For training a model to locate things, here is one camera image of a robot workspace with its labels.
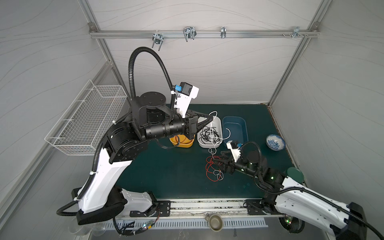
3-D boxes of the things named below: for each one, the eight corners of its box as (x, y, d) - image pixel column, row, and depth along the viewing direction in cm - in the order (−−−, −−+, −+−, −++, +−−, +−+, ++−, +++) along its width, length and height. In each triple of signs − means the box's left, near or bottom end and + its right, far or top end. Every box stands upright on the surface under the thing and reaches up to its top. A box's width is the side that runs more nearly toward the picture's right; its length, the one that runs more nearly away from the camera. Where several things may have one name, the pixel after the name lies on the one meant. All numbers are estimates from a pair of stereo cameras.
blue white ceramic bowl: (267, 152, 97) (270, 148, 92) (262, 138, 103) (265, 134, 99) (283, 152, 97) (287, 148, 92) (277, 138, 103) (281, 134, 99)
